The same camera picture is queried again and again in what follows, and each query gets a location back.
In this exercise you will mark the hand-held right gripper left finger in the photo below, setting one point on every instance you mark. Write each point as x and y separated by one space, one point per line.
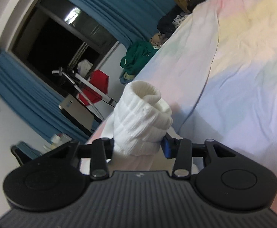
102 147

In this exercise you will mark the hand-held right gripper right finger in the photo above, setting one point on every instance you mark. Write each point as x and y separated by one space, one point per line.
168 147

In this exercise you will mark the white sweatshirt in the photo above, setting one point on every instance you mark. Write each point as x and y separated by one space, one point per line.
138 123

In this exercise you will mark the white box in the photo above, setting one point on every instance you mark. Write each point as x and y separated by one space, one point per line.
66 138

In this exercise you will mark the white standing appliance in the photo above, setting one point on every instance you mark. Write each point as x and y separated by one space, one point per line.
79 114

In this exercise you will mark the red garment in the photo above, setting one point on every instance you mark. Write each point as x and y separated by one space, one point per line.
100 80

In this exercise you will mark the pastel bed sheet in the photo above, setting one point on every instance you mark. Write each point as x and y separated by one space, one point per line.
176 76

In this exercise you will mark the blue and yellow cloth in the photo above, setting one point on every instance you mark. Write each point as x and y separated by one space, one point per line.
127 78

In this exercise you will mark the wavy mirror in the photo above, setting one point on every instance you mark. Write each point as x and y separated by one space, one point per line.
26 149

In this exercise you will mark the white hanging cloth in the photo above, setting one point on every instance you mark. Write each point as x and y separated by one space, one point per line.
85 66

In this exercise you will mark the green clothing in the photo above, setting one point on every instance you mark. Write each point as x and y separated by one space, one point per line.
136 57

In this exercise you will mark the tan plush toy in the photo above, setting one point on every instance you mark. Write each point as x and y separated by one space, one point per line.
157 40

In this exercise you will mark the black chair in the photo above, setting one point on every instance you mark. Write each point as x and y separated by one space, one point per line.
166 23

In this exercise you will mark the pastel quilt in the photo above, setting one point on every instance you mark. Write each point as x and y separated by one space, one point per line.
247 52

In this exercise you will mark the white patterned cloth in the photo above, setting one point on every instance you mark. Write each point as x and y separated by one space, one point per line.
180 21

